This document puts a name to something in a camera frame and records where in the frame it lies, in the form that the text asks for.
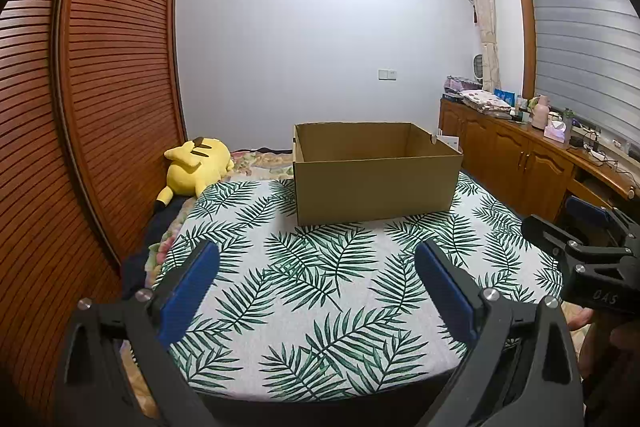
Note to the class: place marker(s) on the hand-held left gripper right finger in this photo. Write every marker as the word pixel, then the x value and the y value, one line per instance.
pixel 445 292

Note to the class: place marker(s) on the small white fan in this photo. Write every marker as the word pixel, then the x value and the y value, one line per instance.
pixel 478 68

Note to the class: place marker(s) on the purple folded cloth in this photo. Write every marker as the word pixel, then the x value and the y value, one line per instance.
pixel 461 85

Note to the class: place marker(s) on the yellow plush toy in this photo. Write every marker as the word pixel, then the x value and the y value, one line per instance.
pixel 200 164

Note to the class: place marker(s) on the green-cap bottle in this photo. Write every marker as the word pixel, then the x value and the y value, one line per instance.
pixel 567 124

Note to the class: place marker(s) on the pink tissue box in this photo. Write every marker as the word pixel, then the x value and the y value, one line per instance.
pixel 555 133

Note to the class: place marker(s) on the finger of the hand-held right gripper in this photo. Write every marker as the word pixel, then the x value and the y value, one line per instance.
pixel 587 208
pixel 550 237

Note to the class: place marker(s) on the brown cardboard box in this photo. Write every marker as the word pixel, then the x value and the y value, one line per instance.
pixel 375 192

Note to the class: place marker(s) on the grey window blind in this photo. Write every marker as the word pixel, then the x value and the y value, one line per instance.
pixel 585 42

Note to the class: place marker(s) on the wooden cabinet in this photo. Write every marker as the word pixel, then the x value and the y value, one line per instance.
pixel 510 162

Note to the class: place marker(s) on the green leaf print cloth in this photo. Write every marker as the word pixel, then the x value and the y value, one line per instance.
pixel 325 307

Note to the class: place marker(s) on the blue box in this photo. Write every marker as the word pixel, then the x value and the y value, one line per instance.
pixel 505 96

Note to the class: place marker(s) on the floral folded cloth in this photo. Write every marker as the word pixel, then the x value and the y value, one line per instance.
pixel 485 102

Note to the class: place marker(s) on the person's right hand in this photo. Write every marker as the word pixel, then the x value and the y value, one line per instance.
pixel 582 319

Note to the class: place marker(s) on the cream curtain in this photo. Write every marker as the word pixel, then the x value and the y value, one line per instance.
pixel 485 17

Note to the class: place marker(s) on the pink thermos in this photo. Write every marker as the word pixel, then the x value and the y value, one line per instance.
pixel 539 114

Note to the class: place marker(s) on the white wall switch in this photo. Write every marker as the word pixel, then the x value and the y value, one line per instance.
pixel 388 75

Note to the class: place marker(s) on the dark blue blanket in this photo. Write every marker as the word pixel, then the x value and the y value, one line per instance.
pixel 150 227

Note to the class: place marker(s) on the floral bedsheet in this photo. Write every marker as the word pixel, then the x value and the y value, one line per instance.
pixel 260 162

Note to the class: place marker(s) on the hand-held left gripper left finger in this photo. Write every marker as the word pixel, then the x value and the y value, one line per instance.
pixel 187 292

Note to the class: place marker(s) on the brown louvered wardrobe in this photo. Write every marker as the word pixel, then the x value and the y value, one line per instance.
pixel 100 107

